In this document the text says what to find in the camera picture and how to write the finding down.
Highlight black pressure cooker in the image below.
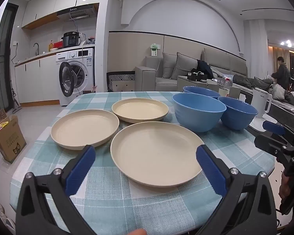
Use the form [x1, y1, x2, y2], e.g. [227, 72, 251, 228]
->
[61, 31, 79, 48]

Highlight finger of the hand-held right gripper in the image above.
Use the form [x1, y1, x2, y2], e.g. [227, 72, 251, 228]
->
[263, 120, 294, 146]
[254, 132, 292, 161]

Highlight wall switch with green sticker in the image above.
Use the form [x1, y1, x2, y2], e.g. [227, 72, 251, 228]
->
[149, 43, 161, 57]

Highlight grey sofa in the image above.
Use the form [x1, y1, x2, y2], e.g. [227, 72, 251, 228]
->
[135, 48, 248, 92]

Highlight blue bowl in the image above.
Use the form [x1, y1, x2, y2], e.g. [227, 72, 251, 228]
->
[183, 86, 221, 100]
[172, 93, 227, 133]
[218, 96, 258, 131]

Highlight beige round plate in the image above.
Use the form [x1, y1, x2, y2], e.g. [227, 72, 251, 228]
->
[112, 98, 169, 124]
[51, 109, 120, 150]
[110, 121, 206, 188]

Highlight grey side cabinet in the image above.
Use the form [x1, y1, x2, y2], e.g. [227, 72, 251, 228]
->
[177, 75, 220, 92]

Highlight white kitchen base cabinets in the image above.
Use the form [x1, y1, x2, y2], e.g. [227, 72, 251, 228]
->
[14, 51, 60, 104]

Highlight teal checkered tablecloth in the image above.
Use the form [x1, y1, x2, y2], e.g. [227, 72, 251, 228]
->
[10, 91, 276, 235]

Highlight white washing machine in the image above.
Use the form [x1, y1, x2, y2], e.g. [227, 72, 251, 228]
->
[55, 48, 95, 106]

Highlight clear plastic bottle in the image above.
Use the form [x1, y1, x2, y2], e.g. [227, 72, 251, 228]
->
[223, 78, 232, 97]

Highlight person's right hand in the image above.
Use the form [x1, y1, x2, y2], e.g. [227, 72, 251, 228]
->
[279, 171, 290, 202]

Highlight black jacket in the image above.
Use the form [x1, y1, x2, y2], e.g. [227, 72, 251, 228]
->
[197, 59, 214, 79]

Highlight white electric kettle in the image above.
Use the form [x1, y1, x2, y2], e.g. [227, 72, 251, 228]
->
[250, 87, 272, 119]

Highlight chair with patterned cushion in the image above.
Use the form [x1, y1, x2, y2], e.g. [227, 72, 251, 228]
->
[106, 71, 136, 93]

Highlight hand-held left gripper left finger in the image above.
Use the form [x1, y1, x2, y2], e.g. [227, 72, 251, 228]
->
[16, 145, 96, 235]

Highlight grey daybed with clothes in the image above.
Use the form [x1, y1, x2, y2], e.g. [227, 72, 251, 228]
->
[233, 75, 294, 119]

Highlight floor mop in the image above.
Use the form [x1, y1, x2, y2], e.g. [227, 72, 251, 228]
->
[11, 81, 21, 114]

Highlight beige cup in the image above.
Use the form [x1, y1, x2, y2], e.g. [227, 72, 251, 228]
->
[229, 86, 241, 99]

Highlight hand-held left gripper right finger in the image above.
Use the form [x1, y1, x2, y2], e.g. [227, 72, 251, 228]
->
[195, 144, 277, 235]

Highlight person's left hand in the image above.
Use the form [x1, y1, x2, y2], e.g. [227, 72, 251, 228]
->
[127, 228, 147, 235]

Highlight range hood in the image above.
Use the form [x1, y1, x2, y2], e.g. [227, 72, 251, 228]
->
[57, 7, 95, 21]

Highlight white kitchen wall cabinets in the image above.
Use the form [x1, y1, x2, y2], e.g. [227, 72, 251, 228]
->
[21, 0, 100, 28]

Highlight black box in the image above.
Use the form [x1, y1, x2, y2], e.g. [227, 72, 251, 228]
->
[188, 70, 207, 82]

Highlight grey sofa cushion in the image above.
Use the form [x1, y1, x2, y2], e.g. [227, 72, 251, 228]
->
[162, 52, 178, 79]
[170, 52, 198, 80]

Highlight brown cardboard box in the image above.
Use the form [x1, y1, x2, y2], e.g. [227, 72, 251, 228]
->
[0, 109, 27, 164]

